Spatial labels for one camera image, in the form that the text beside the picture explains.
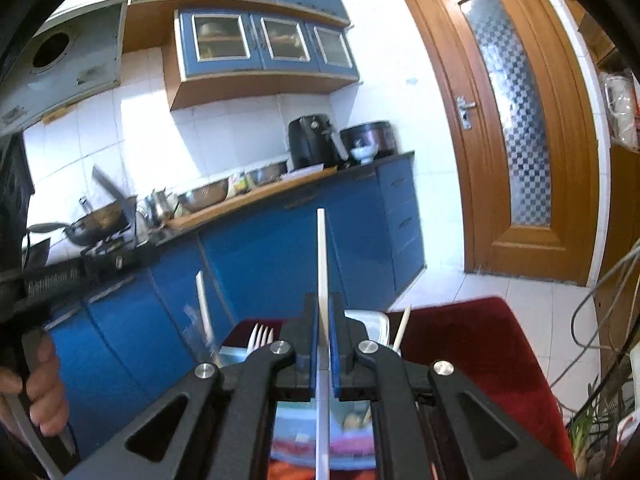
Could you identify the wooden door with glass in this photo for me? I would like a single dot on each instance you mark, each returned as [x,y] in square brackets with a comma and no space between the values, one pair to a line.
[560,160]

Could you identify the plastic bag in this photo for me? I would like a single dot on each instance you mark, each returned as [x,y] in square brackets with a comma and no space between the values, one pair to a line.
[620,110]

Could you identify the white bowl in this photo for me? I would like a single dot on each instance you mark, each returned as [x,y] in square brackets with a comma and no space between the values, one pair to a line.
[363,154]

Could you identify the light blue plastic utensil box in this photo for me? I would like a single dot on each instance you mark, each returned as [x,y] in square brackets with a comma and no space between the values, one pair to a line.
[370,325]

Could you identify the green plant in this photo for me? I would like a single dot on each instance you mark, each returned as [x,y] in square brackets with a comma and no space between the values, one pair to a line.
[600,425]

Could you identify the blue kitchen base cabinets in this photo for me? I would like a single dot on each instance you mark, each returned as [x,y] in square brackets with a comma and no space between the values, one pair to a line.
[260,255]

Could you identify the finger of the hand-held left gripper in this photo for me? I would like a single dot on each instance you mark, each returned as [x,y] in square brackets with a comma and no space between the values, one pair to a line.
[120,260]

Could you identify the colourful food packet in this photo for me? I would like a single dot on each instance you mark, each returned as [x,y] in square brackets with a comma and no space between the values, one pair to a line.
[239,184]

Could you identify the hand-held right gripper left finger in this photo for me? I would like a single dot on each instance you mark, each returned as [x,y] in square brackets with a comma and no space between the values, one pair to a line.
[312,360]

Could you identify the metal kettle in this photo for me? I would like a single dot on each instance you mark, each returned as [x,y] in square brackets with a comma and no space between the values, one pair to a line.
[157,205]

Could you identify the large metal bowl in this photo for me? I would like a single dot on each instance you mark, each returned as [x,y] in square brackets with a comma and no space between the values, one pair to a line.
[202,197]

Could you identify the silver metal fork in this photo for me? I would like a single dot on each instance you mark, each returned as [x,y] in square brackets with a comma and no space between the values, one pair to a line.
[260,337]

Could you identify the person's left hand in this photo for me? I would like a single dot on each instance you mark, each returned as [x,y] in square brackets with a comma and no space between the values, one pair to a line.
[47,385]

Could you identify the wooden chopstick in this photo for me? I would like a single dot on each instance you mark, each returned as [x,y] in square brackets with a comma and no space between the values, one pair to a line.
[402,330]

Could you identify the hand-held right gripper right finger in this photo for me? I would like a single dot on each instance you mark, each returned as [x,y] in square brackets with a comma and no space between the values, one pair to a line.
[336,360]

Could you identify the dark rice cooker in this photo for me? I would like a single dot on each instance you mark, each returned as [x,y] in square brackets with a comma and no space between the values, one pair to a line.
[372,135]

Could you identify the red floral blanket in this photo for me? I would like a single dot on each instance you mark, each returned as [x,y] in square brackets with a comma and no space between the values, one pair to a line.
[475,340]

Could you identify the black air fryer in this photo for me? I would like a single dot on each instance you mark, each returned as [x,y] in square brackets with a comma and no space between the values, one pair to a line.
[310,142]

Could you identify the grey range hood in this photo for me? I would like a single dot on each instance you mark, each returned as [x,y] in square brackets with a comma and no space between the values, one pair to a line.
[75,70]

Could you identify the black wok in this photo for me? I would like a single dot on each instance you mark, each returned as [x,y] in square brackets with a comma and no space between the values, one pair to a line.
[95,220]

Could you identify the small metal bowl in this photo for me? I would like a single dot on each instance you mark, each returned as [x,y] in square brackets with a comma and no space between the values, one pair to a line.
[267,174]

